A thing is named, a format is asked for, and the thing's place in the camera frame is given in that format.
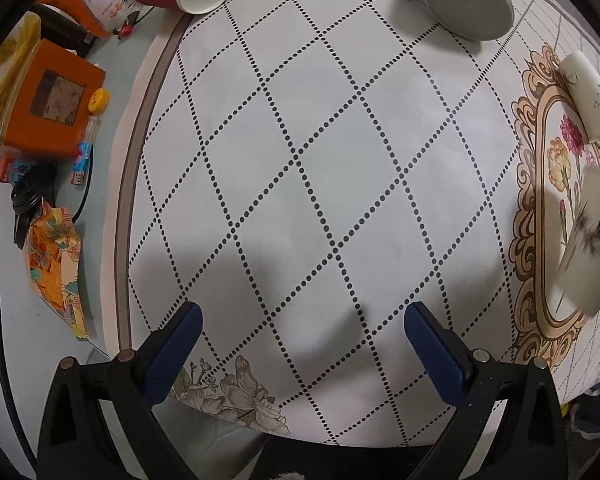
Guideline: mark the yellow bottle cap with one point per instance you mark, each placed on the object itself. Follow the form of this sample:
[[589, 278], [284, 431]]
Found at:
[[98, 101]]

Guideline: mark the small blue-label vial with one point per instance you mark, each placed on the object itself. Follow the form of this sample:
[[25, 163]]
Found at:
[[85, 147]]

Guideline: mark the white bamboo-print paper cup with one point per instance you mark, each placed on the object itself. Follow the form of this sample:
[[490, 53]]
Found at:
[[578, 274]]

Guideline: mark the black cylinder speaker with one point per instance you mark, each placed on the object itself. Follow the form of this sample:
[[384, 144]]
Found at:
[[60, 29]]

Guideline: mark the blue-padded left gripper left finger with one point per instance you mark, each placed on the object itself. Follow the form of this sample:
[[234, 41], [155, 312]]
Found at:
[[74, 440]]

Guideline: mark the yellow plastic bag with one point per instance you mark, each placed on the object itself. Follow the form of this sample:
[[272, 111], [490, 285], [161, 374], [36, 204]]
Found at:
[[14, 53]]

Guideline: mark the orange gift box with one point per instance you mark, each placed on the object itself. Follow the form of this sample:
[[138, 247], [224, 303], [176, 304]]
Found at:
[[48, 115]]

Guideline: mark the colourful orange paper packet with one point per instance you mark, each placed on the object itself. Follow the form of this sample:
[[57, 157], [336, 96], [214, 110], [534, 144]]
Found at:
[[52, 252]]

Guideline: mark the patterned white tablecloth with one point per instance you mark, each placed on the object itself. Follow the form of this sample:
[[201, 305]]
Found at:
[[305, 169]]

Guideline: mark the orange-white drink bottle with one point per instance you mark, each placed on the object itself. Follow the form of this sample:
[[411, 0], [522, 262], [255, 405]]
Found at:
[[99, 17]]

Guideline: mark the white floral paper cup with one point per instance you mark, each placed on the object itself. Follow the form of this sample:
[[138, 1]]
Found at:
[[583, 83]]

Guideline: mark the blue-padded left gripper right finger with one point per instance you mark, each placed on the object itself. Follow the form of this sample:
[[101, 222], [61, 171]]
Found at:
[[530, 441]]

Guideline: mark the small red-blue box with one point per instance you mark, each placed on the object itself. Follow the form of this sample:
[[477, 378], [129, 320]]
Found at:
[[13, 168]]

